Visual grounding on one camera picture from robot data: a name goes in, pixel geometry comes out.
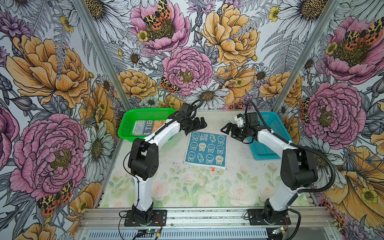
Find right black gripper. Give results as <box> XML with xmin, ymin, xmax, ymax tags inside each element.
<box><xmin>220</xmin><ymin>122</ymin><xmax>250</xmax><ymax>143</ymax></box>

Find teal plastic basket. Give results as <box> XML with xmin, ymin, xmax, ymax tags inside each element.
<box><xmin>250</xmin><ymin>112</ymin><xmax>293</xmax><ymax>161</ymax></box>

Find blue white patterned towel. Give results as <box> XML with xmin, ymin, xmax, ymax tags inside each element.
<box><xmin>185</xmin><ymin>132</ymin><xmax>228</xmax><ymax>169</ymax></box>

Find cream orange patterned towel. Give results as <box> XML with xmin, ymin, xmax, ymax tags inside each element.
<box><xmin>132</xmin><ymin>120</ymin><xmax>165</xmax><ymax>136</ymax></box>

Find green plastic basket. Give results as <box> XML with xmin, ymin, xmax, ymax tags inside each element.
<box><xmin>118</xmin><ymin>108</ymin><xmax>176</xmax><ymax>142</ymax></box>

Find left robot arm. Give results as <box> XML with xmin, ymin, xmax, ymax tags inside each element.
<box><xmin>127</xmin><ymin>100</ymin><xmax>207</xmax><ymax>226</ymax></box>

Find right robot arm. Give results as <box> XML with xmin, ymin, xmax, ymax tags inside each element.
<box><xmin>221</xmin><ymin>112</ymin><xmax>318</xmax><ymax>224</ymax></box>

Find green circuit board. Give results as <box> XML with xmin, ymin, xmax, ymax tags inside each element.
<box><xmin>138</xmin><ymin>229</ymin><xmax>160</xmax><ymax>235</ymax></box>

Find white vented strip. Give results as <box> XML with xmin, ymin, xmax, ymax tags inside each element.
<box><xmin>83</xmin><ymin>228</ymin><xmax>268</xmax><ymax>240</ymax></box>

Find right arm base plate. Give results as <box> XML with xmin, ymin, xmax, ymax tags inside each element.
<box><xmin>244</xmin><ymin>209</ymin><xmax>291</xmax><ymax>226</ymax></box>

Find aluminium front rail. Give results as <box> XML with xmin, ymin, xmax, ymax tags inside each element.
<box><xmin>79</xmin><ymin>207</ymin><xmax>334</xmax><ymax>230</ymax></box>

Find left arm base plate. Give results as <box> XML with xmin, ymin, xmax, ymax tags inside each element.
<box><xmin>124</xmin><ymin>210</ymin><xmax>168</xmax><ymax>227</ymax></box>

